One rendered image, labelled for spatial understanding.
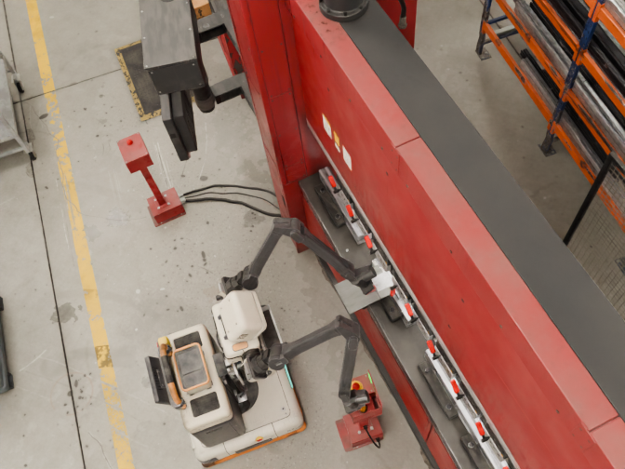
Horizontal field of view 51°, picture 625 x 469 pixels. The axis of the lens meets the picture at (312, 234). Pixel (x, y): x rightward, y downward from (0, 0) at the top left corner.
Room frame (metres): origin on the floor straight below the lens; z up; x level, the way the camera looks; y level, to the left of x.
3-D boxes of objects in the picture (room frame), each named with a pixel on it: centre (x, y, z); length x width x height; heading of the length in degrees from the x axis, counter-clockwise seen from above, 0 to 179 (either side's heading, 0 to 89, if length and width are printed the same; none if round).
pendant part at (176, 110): (2.42, 0.59, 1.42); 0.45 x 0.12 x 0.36; 1
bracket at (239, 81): (2.58, 0.27, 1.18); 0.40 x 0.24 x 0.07; 16
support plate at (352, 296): (1.37, -0.21, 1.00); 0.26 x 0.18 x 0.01; 106
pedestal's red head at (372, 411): (0.88, -0.10, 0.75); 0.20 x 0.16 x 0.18; 9
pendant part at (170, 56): (2.48, 0.51, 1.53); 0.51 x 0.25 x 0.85; 1
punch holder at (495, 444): (0.47, -0.63, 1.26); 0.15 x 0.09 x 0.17; 16
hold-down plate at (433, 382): (0.81, -0.47, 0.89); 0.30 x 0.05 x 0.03; 16
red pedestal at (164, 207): (2.71, 1.05, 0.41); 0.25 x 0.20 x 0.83; 106
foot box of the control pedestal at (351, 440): (0.88, -0.07, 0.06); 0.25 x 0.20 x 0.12; 99
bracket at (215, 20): (2.58, 0.27, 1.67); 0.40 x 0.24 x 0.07; 16
